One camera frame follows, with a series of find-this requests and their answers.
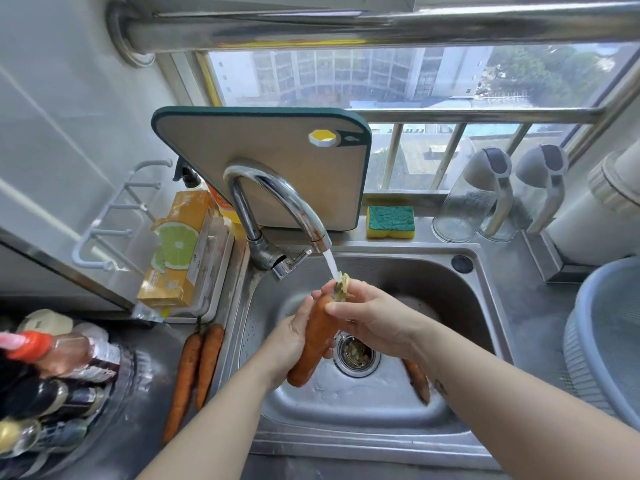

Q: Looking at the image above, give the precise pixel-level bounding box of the steel drain strainer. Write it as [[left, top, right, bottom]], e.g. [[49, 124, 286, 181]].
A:
[[332, 330, 382, 379]]

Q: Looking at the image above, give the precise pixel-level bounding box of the white plastic tray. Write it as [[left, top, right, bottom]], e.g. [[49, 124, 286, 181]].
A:
[[165, 217, 235, 325]]

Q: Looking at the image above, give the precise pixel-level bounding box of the transparent plastic packet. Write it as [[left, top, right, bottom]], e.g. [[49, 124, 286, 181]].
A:
[[192, 217, 227, 315]]

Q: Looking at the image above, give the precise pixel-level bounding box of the orange carrot with leafy stem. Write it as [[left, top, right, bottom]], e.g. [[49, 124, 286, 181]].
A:
[[286, 272, 351, 388]]

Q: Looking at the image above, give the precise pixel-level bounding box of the person's right forearm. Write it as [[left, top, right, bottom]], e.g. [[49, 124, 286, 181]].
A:
[[415, 334, 640, 480]]

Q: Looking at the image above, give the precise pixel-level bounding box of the clear plastic bag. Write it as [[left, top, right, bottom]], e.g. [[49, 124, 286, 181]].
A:
[[131, 300, 169, 323]]

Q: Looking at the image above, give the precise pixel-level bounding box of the blue plastic colander basin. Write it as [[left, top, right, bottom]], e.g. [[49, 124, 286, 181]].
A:
[[563, 257, 640, 431]]

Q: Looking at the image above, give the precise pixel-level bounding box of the white duct pipe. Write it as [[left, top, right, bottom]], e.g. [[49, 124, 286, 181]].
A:
[[545, 139, 640, 267]]

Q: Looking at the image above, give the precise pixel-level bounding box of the person's right hand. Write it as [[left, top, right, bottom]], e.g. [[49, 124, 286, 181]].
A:
[[323, 279, 441, 363]]

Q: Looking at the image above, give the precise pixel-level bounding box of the beige capped bottle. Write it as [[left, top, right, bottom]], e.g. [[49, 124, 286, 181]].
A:
[[17, 308, 75, 337]]

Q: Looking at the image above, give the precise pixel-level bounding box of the person's left hand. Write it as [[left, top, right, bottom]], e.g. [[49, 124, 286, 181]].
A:
[[255, 289, 335, 391]]

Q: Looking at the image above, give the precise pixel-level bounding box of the glass pitcher with grey lid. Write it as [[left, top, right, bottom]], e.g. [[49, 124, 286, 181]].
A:
[[431, 147, 513, 244], [479, 143, 570, 243]]

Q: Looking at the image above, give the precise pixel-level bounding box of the steel overhead pipe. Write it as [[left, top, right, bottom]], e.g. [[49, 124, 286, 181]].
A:
[[105, 0, 640, 68]]

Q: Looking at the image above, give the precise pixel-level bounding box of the orange box with lime picture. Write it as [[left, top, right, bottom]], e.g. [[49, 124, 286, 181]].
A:
[[136, 190, 217, 309]]

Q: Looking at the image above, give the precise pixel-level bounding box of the stainless steel sink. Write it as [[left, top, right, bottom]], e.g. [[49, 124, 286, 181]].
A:
[[207, 242, 516, 471]]

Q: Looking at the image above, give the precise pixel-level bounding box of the white capped bottle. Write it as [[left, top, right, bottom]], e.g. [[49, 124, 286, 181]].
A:
[[72, 322, 109, 344]]

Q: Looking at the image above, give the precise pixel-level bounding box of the black capped dark bottle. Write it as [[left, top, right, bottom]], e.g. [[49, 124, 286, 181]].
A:
[[0, 349, 31, 391]]

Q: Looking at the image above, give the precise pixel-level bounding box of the dark soy sauce bottle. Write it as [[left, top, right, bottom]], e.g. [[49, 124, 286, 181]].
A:
[[5, 378, 106, 421]]

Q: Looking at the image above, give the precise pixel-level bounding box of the window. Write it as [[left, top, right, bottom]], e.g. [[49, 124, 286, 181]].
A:
[[195, 43, 640, 193]]

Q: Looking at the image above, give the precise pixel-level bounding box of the red capped sauce bottle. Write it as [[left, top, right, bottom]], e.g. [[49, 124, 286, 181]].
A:
[[0, 330, 121, 383]]

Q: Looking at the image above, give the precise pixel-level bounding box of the chrome faucet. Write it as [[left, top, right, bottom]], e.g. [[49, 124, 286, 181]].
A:
[[223, 161, 333, 281]]

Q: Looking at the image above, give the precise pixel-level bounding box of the beige green-rimmed cutting board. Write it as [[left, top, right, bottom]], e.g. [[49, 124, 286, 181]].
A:
[[151, 106, 373, 232]]

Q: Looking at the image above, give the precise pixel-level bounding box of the yellow dish soap pump bottle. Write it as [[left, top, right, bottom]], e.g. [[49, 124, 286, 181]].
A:
[[172, 155, 243, 225]]

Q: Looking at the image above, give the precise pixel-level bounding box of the person's left forearm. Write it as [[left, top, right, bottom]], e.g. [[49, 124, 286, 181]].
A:
[[137, 364, 281, 480]]

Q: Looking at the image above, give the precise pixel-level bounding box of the white wall hook rack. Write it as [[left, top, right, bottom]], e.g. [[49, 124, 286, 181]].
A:
[[72, 159, 173, 272]]

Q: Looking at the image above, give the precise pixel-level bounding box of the yellow green sponge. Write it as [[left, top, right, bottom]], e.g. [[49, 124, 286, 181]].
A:
[[365, 205, 417, 241]]

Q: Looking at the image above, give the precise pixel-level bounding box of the steel window guard rail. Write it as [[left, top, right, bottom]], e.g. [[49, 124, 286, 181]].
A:
[[367, 108, 606, 191]]

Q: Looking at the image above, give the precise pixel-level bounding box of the slim orange carrot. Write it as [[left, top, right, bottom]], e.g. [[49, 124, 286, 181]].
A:
[[161, 319, 203, 445]]

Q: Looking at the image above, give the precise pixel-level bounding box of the yellow capped bottle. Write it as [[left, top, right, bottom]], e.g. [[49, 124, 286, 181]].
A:
[[0, 418, 89, 458]]

